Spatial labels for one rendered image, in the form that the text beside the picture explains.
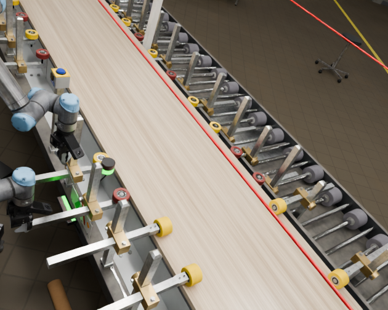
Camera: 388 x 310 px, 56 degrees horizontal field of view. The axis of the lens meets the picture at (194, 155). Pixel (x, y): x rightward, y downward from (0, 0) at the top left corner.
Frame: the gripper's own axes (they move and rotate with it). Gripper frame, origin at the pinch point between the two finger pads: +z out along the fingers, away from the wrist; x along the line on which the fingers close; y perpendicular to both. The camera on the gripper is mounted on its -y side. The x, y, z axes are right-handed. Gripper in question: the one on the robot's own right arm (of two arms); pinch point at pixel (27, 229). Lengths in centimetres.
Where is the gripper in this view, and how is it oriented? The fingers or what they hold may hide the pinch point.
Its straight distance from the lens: 170.5
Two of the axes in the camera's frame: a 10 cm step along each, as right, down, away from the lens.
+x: 5.1, 6.8, -5.2
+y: -8.0, 1.6, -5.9
